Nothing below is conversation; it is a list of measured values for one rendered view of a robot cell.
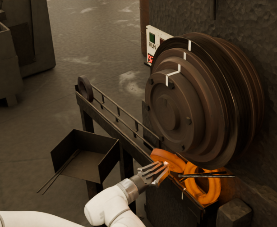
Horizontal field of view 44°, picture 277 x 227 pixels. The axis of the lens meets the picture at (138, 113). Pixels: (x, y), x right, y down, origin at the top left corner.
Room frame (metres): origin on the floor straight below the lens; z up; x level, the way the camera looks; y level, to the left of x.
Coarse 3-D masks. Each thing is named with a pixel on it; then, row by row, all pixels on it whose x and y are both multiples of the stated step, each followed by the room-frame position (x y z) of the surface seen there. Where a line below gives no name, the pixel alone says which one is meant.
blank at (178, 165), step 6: (156, 150) 1.11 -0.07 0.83; (162, 150) 1.09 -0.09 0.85; (150, 156) 1.13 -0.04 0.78; (156, 156) 1.09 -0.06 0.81; (162, 156) 1.07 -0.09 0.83; (168, 156) 1.07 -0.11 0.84; (174, 156) 1.07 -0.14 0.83; (168, 162) 1.07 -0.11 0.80; (174, 162) 1.05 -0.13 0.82; (180, 162) 1.06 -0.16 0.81; (174, 168) 1.09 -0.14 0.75; (180, 168) 1.05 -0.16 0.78
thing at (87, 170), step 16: (64, 144) 1.37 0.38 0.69; (80, 144) 1.45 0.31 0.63; (96, 144) 1.40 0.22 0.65; (112, 144) 1.36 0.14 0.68; (64, 160) 1.35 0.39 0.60; (80, 160) 1.35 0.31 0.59; (96, 160) 1.34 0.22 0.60; (112, 160) 1.28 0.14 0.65; (80, 176) 1.23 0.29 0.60; (96, 176) 1.22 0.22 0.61; (96, 192) 1.26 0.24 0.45
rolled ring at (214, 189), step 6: (186, 168) 1.06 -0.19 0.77; (192, 168) 1.04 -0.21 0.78; (186, 180) 1.04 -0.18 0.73; (192, 180) 1.04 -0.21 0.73; (210, 180) 0.95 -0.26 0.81; (216, 180) 0.94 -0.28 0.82; (186, 186) 1.03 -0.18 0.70; (192, 186) 1.01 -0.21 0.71; (210, 186) 0.94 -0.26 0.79; (216, 186) 0.92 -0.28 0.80; (192, 192) 0.99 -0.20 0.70; (198, 192) 0.99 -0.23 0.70; (210, 192) 0.93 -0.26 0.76; (216, 192) 0.92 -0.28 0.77; (198, 198) 0.96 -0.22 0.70; (204, 198) 0.94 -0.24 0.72; (210, 198) 0.92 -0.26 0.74; (216, 198) 0.92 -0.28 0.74
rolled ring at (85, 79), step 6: (78, 78) 2.00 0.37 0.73; (84, 78) 1.94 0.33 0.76; (78, 84) 2.02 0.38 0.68; (84, 84) 1.92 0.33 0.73; (90, 84) 1.91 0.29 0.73; (84, 90) 2.01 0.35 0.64; (90, 90) 1.89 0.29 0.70; (84, 96) 1.97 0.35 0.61; (90, 96) 1.88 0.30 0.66; (90, 102) 1.91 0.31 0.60
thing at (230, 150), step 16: (160, 48) 1.14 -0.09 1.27; (192, 48) 0.99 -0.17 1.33; (208, 48) 0.97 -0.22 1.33; (208, 64) 0.92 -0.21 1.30; (224, 64) 0.91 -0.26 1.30; (224, 80) 0.86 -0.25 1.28; (240, 80) 0.88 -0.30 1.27; (224, 96) 0.85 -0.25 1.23; (240, 96) 0.85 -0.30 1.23; (240, 112) 0.83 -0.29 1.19; (240, 128) 0.82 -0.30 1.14; (240, 144) 0.82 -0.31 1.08; (192, 160) 0.96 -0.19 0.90; (224, 160) 0.83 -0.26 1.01
